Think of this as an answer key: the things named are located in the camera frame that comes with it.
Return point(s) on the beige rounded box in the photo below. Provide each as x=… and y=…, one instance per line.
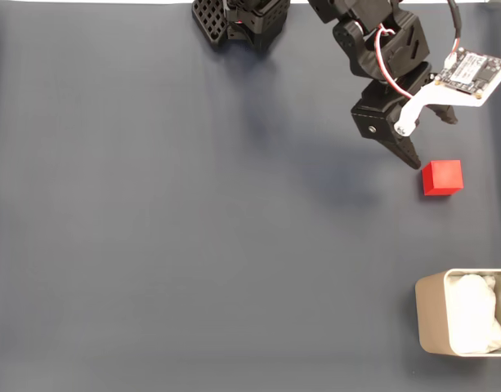
x=432, y=314

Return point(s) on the white crumpled cloth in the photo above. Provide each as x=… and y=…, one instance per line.
x=475, y=314

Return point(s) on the dark blue table mat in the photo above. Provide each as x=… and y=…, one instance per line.
x=152, y=245

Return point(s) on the red cube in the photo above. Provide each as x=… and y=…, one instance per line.
x=444, y=176

